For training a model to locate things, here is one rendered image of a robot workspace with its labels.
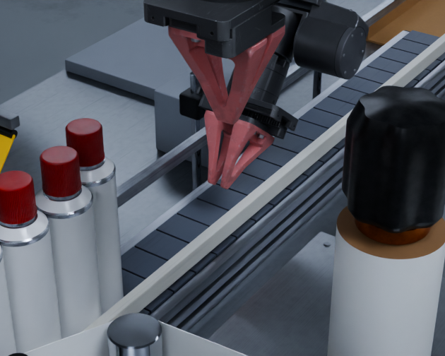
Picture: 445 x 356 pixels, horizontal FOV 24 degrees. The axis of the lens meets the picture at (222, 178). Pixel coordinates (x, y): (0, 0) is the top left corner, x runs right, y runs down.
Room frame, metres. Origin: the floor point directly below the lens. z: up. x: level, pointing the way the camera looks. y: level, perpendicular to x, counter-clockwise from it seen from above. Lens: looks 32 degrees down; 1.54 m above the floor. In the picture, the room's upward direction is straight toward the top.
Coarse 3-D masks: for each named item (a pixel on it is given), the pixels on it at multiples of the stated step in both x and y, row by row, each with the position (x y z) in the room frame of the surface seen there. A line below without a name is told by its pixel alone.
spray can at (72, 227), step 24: (48, 168) 0.74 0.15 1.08; (72, 168) 0.74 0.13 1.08; (48, 192) 0.74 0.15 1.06; (72, 192) 0.74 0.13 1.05; (48, 216) 0.73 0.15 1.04; (72, 216) 0.73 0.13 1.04; (72, 240) 0.73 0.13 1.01; (72, 264) 0.73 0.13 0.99; (96, 264) 0.75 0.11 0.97; (72, 288) 0.73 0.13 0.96; (96, 288) 0.74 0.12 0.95; (72, 312) 0.73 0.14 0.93; (96, 312) 0.74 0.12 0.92
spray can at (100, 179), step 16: (80, 128) 0.80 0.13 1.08; (96, 128) 0.80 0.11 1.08; (80, 144) 0.79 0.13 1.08; (96, 144) 0.79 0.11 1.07; (80, 160) 0.79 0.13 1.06; (96, 160) 0.79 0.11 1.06; (96, 176) 0.78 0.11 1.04; (112, 176) 0.79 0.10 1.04; (96, 192) 0.78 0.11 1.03; (112, 192) 0.79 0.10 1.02; (96, 208) 0.78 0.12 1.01; (112, 208) 0.79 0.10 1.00; (96, 224) 0.78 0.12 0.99; (112, 224) 0.79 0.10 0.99; (96, 240) 0.78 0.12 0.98; (112, 240) 0.79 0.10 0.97; (112, 256) 0.79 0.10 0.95; (112, 272) 0.79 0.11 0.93; (112, 288) 0.78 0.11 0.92; (112, 304) 0.78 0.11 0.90
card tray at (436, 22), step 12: (408, 0) 1.66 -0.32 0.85; (420, 0) 1.70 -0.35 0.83; (432, 0) 1.70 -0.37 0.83; (444, 0) 1.70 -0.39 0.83; (396, 12) 1.62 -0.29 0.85; (408, 12) 1.65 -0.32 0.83; (420, 12) 1.65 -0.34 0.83; (432, 12) 1.65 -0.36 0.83; (444, 12) 1.65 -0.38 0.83; (384, 24) 1.58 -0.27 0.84; (396, 24) 1.60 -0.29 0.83; (408, 24) 1.60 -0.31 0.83; (420, 24) 1.60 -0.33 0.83; (432, 24) 1.60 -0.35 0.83; (444, 24) 1.60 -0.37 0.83; (372, 36) 1.55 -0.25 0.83; (384, 36) 1.55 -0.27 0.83
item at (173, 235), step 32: (416, 32) 1.46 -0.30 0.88; (384, 64) 1.35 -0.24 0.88; (352, 96) 1.25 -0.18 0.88; (320, 128) 1.16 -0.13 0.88; (256, 160) 1.08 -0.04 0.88; (288, 160) 1.08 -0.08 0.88; (320, 160) 1.08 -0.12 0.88; (224, 192) 1.01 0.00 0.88; (288, 192) 1.01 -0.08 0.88; (192, 224) 0.94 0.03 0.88; (128, 256) 0.88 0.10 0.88; (160, 256) 0.88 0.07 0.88; (128, 288) 0.83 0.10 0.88
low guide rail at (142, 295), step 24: (432, 48) 1.33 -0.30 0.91; (408, 72) 1.26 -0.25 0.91; (312, 144) 1.06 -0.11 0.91; (288, 168) 1.01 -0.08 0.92; (264, 192) 0.96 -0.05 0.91; (240, 216) 0.92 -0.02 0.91; (216, 240) 0.88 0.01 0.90; (168, 264) 0.82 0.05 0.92; (192, 264) 0.84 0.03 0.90; (144, 288) 0.78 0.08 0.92; (120, 312) 0.75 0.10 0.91
